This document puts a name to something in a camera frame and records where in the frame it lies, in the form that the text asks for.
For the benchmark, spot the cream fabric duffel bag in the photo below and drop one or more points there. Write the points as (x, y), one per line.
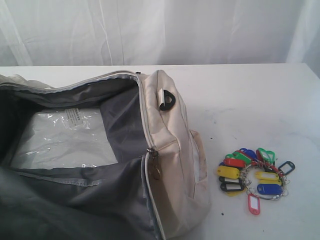
(157, 190)

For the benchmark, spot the bunch of colourful key tags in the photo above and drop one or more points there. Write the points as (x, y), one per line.
(254, 172)

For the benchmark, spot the clear plastic packaged item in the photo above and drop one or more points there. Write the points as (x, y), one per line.
(67, 138)

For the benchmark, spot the white backdrop curtain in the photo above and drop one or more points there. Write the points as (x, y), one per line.
(158, 32)

